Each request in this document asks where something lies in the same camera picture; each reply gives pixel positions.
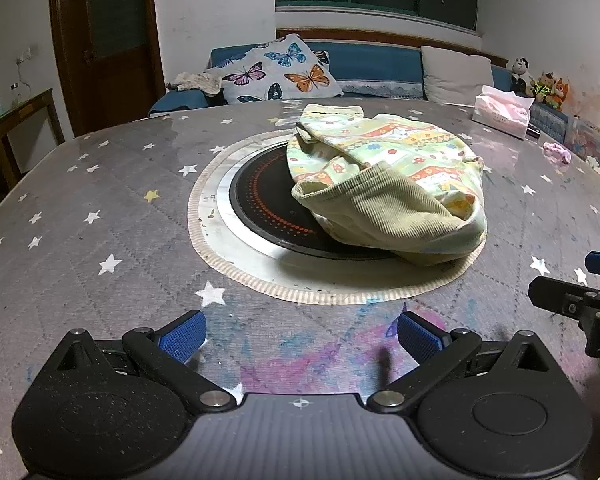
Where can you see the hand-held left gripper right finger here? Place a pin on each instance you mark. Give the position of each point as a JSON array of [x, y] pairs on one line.
[[420, 336]]

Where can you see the white wall socket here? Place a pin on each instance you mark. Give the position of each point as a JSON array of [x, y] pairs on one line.
[[25, 55]]

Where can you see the round black induction cooktop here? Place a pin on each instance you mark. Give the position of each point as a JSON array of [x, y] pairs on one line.
[[265, 210]]

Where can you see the brown plush toy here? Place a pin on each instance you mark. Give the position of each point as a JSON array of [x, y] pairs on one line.
[[543, 87]]

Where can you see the orange plush toy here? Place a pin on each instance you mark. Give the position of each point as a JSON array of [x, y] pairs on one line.
[[560, 92]]

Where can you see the wooden side table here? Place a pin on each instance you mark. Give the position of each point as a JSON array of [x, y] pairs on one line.
[[25, 110]]

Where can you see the blue sofa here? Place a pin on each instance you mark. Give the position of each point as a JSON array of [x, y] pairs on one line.
[[380, 67]]

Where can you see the butterfly print pillow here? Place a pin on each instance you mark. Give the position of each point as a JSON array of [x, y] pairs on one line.
[[275, 72]]

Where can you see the white pillow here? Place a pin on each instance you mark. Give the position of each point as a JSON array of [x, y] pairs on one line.
[[455, 77]]

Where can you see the colourful plastic package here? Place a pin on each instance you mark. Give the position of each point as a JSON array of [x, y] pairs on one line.
[[590, 140]]

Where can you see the patterned green child's jacket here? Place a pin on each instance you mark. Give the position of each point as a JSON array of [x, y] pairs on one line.
[[380, 195]]

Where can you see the pink tissue pack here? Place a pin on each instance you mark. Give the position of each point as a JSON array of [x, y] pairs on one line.
[[500, 112]]

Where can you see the beige crumpled cloth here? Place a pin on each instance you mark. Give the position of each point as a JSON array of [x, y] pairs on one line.
[[195, 82]]

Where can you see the dark wooden door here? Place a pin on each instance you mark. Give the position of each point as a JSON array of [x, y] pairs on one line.
[[110, 60]]

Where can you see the grey star-print tablecloth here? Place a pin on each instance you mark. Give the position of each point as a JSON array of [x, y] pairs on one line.
[[105, 200]]

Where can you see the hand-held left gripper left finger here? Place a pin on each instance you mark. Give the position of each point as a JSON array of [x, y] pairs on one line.
[[182, 336]]

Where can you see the panda plush toy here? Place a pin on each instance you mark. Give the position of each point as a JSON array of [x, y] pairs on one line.
[[520, 72]]

